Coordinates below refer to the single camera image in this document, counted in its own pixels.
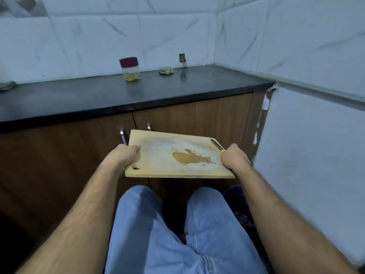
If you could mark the person's left hand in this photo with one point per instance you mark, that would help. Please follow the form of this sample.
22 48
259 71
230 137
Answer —
122 158

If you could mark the patterned cloth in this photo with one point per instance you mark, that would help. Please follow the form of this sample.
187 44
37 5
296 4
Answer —
166 70

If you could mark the dark round bin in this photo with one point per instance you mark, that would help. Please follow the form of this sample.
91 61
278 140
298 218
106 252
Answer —
238 205

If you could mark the person's left forearm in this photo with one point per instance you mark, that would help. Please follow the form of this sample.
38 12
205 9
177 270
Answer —
74 225

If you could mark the black countertop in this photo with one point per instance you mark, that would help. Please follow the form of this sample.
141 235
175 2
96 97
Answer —
68 97

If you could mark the decorative picture tiles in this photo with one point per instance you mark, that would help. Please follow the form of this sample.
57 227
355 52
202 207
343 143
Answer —
23 5

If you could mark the brown wooden cabinet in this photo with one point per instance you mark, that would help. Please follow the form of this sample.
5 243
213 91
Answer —
57 162

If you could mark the person's blue clothing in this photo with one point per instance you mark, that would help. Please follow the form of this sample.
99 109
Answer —
165 236

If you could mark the folded green cloth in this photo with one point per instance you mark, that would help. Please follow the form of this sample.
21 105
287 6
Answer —
7 86

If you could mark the person's right forearm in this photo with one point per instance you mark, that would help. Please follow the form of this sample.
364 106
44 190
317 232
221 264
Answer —
296 225

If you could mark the person's right hand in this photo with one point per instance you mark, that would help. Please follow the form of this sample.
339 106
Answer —
235 160

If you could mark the wooden cutting board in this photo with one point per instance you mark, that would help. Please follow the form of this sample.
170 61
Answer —
165 162

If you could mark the clear jar maroon lid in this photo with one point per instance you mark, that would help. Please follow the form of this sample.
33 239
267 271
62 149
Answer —
130 71

